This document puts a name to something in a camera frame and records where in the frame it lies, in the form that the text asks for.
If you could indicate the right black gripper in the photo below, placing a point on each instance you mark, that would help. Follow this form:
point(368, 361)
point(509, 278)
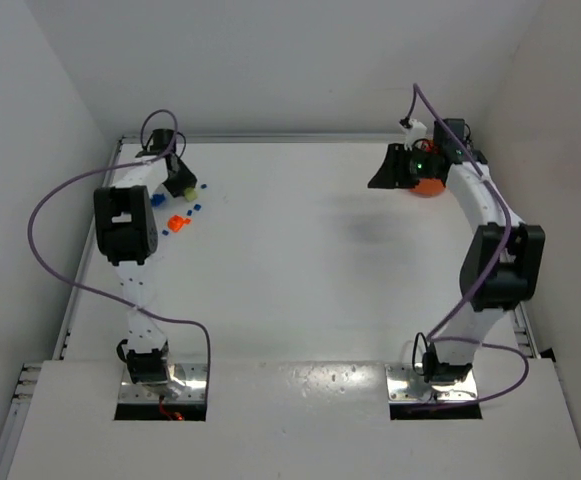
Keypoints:
point(399, 166)

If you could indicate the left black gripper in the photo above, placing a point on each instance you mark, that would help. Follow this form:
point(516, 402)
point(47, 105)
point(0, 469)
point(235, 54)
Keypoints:
point(176, 178)

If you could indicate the yellow-green lego brick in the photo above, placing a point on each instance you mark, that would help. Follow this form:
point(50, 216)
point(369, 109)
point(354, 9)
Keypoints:
point(190, 194)

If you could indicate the blue lego piece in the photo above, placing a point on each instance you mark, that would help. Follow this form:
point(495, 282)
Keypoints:
point(157, 200)

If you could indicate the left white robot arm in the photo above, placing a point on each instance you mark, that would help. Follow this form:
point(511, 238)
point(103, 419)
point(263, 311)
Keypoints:
point(127, 235)

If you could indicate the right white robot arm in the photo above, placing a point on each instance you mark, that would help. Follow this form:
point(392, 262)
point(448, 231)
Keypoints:
point(502, 263)

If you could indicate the orange round divided container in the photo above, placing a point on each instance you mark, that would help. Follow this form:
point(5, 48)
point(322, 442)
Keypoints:
point(428, 188)

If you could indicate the orange lego piece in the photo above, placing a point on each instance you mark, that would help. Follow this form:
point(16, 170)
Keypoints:
point(176, 223)

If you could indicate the white front cover board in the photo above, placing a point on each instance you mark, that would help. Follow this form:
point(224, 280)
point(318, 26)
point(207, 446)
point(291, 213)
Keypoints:
point(284, 421)

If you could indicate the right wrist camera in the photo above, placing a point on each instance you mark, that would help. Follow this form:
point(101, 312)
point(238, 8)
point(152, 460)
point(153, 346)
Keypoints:
point(413, 131)

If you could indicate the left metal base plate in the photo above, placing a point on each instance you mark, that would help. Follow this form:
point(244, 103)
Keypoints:
point(185, 383)

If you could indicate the metal base plate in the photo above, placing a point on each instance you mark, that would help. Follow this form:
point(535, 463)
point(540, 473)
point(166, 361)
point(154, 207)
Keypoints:
point(406, 387)
point(185, 383)

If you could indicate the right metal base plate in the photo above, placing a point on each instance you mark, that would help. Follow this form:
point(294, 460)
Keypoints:
point(406, 387)

